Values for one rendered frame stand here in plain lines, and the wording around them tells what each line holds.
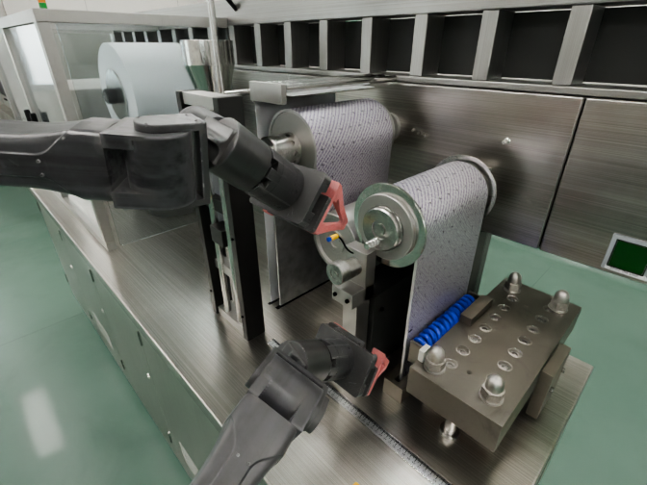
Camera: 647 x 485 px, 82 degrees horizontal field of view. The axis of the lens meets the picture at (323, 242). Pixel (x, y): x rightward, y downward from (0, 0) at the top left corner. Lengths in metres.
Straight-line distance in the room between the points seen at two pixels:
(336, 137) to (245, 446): 0.56
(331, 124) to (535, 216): 0.45
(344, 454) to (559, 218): 0.60
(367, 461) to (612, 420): 1.71
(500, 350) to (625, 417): 1.62
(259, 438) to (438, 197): 0.45
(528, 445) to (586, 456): 1.28
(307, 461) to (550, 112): 0.75
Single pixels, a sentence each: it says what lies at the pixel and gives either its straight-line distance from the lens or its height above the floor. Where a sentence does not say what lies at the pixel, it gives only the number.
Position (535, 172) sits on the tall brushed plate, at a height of 1.30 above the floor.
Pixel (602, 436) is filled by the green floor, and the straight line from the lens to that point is 2.21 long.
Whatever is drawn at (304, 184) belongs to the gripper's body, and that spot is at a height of 1.38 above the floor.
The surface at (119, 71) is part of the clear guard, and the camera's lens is 1.37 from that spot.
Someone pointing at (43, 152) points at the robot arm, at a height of 1.44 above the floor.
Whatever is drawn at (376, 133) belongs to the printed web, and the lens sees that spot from 0.84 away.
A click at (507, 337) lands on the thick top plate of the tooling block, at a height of 1.03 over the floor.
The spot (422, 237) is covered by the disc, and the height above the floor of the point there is 1.26.
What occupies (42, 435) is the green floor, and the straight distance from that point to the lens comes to 2.22.
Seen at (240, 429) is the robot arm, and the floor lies 1.21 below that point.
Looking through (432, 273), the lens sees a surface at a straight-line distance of 0.70.
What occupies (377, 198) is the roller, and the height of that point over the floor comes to 1.30.
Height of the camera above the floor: 1.52
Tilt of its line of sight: 28 degrees down
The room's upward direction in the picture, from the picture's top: straight up
